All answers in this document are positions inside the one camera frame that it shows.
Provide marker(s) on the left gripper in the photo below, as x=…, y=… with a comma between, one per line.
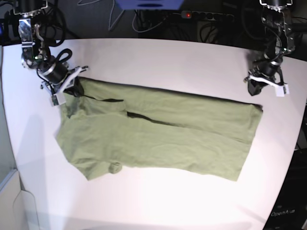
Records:
x=264, y=73

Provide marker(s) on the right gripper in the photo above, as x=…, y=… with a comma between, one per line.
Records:
x=54, y=75

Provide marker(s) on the green T-shirt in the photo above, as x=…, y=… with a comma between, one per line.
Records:
x=115, y=125

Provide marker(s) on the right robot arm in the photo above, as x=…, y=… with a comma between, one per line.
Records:
x=32, y=29

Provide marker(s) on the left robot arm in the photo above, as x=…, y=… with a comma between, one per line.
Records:
x=276, y=19

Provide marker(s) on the blue box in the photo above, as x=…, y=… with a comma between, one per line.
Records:
x=149, y=4

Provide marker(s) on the black OpenArm case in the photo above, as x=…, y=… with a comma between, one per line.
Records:
x=290, y=209

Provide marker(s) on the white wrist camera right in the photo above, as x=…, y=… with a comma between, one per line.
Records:
x=58, y=99

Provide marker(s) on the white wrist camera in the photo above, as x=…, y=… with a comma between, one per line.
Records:
x=58, y=99
x=282, y=91

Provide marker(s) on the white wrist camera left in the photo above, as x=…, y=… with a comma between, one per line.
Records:
x=282, y=91

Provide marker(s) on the power strip with red switch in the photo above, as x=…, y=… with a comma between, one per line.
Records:
x=207, y=16

